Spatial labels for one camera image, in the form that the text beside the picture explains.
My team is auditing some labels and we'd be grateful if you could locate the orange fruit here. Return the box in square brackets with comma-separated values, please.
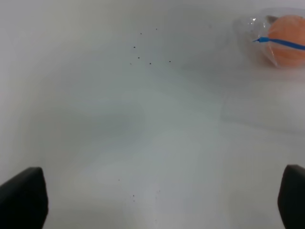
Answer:
[267, 15, 305, 67]

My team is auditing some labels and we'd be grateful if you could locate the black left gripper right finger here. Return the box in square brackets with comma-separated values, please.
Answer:
[277, 165, 305, 229]

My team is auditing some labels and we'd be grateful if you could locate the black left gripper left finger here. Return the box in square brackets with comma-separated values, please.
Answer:
[0, 167, 49, 229]

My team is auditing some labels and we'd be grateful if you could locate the clear zip bag blue seal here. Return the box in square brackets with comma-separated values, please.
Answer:
[233, 8, 305, 69]

